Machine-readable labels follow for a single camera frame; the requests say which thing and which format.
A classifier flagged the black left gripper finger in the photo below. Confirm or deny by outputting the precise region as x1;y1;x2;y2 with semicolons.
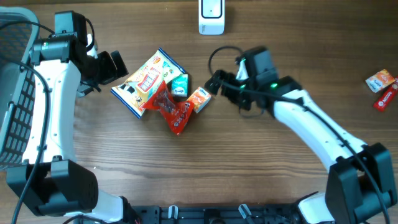
97;51;118;85
111;50;129;78

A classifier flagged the small orange box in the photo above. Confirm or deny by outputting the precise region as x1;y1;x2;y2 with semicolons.
188;86;211;113
365;69;395;93

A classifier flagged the blue yellow snack bag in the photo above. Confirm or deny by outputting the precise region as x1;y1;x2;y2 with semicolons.
111;48;186;119

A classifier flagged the small teal box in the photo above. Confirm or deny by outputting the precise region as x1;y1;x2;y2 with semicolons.
171;74;189;97

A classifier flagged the red candy bag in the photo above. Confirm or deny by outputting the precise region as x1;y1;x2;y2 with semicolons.
143;81;194;135

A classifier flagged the red chocolate wafer bar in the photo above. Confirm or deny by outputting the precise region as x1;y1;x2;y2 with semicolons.
373;78;397;111

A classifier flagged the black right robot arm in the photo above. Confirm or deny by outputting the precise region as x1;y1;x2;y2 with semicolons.
205;46;397;223

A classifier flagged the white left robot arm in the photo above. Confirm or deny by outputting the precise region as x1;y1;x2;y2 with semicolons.
7;11;141;223

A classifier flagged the white barcode scanner box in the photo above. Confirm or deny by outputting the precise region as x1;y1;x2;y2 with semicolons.
198;0;225;35

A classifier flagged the grey plastic shopping basket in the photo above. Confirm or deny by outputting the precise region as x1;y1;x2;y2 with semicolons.
1;23;39;171

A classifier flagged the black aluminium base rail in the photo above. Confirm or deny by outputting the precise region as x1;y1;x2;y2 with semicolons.
133;203;305;224

